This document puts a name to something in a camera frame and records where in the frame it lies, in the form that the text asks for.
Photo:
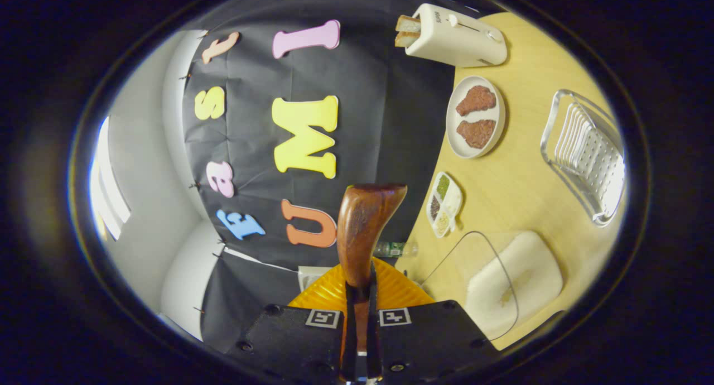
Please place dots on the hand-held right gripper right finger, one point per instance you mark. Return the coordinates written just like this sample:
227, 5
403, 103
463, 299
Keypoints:
374, 340

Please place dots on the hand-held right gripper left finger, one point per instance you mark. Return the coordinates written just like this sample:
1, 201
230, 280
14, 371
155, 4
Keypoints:
348, 340

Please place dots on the white rice cooker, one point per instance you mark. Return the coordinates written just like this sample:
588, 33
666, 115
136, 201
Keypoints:
309, 276

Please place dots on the brown wooden spoon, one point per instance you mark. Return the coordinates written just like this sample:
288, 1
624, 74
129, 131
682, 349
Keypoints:
362, 229

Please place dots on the white divided rice dish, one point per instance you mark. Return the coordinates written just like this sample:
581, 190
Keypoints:
444, 203

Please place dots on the clear plastic water bottle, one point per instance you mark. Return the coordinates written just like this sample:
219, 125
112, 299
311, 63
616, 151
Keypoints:
396, 249

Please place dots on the clear plastic tray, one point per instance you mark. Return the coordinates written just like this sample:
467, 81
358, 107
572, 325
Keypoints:
457, 262

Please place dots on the white round plate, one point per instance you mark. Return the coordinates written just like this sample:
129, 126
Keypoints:
474, 153

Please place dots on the brown meat piece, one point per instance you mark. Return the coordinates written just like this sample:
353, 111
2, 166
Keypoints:
477, 100
477, 134

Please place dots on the black backdrop cloth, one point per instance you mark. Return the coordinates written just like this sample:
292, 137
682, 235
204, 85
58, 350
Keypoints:
251, 128

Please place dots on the long ceiling light panel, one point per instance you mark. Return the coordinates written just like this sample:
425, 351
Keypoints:
111, 201

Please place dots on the toast slice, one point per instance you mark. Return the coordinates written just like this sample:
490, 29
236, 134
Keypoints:
408, 23
407, 39

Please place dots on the white toaster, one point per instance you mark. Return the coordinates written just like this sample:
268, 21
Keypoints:
457, 39

